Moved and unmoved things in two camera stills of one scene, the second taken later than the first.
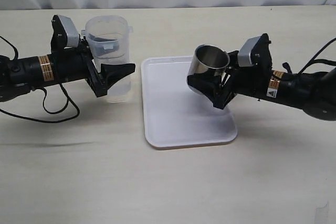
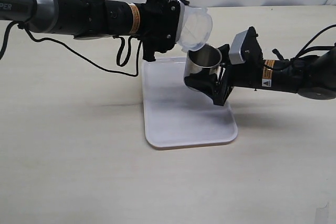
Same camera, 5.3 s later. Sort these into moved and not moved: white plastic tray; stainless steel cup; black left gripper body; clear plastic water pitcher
Moved: stainless steel cup; clear plastic water pitcher; black left gripper body
Not moved: white plastic tray
